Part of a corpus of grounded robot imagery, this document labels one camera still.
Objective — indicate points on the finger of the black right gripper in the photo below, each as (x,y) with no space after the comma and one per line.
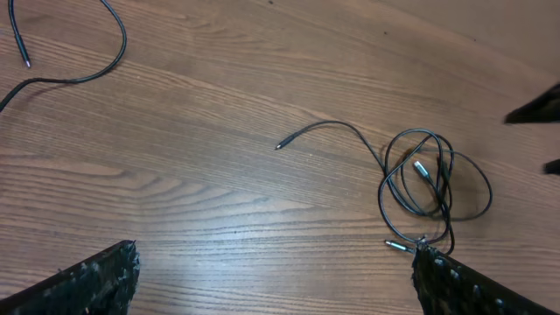
(552,167)
(543,109)

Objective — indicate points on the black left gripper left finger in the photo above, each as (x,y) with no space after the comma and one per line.
(103,284)

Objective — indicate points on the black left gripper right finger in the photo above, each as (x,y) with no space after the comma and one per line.
(445,286)

